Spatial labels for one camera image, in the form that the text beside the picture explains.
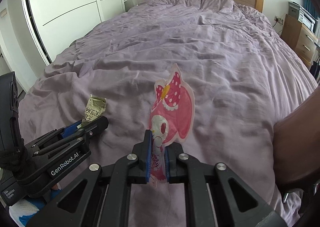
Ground wooden drawer cabinet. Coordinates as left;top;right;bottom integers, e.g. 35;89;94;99
280;14;318;68

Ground left white blue gloved hand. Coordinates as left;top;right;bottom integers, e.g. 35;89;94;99
9;198;47;226

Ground white wardrobe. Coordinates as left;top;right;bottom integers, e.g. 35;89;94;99
28;0;125;63

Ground pink cartoon character pouch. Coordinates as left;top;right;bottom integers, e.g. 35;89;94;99
149;64;195;187

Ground wall power socket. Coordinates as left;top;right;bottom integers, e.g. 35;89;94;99
274;15;284;25

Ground grey printer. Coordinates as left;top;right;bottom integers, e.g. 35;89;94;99
288;2;316;32

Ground grey office chair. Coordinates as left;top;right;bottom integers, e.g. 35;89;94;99
282;181;319;227

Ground olive green candy wrapper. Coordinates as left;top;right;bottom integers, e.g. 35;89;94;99
77;94;107;128

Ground black copper electric kettle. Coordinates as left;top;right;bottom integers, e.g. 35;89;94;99
273;87;320;184

